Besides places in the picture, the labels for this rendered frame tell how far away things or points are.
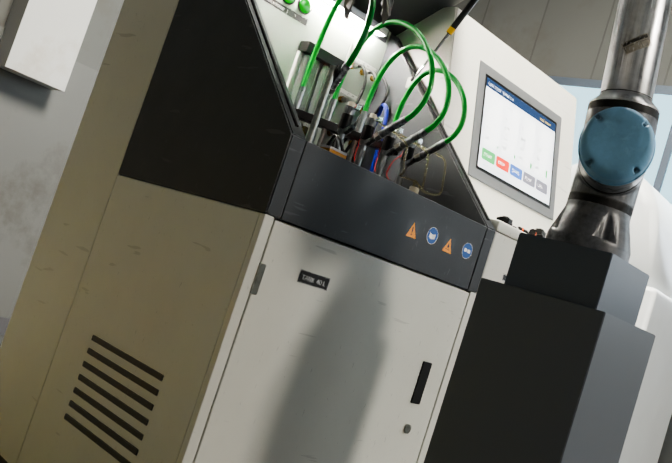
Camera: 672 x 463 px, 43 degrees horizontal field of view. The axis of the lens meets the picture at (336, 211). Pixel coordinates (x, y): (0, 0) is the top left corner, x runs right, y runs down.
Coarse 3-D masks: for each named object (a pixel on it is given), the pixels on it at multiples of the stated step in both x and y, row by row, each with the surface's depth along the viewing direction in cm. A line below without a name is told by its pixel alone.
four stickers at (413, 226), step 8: (408, 224) 186; (416, 224) 187; (408, 232) 186; (416, 232) 188; (432, 232) 192; (432, 240) 192; (448, 240) 196; (448, 248) 196; (464, 248) 200; (472, 248) 202; (464, 256) 201
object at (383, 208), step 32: (320, 160) 166; (320, 192) 167; (352, 192) 173; (384, 192) 179; (320, 224) 168; (352, 224) 174; (384, 224) 181; (448, 224) 195; (480, 224) 203; (384, 256) 182; (416, 256) 189; (448, 256) 197
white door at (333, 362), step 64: (320, 256) 170; (256, 320) 161; (320, 320) 173; (384, 320) 186; (448, 320) 201; (256, 384) 164; (320, 384) 176; (384, 384) 189; (256, 448) 167; (320, 448) 179; (384, 448) 192
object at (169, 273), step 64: (128, 192) 195; (128, 256) 187; (192, 256) 171; (256, 256) 159; (128, 320) 180; (192, 320) 165; (64, 384) 191; (128, 384) 174; (192, 384) 159; (64, 448) 183; (128, 448) 167; (192, 448) 156
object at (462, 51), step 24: (432, 24) 243; (432, 48) 240; (456, 48) 237; (480, 48) 246; (504, 48) 255; (456, 72) 236; (504, 72) 254; (528, 72) 264; (432, 96) 235; (456, 96) 235; (552, 96) 274; (456, 120) 234; (456, 144) 234; (480, 192) 240; (528, 216) 258; (504, 240) 210; (504, 264) 212
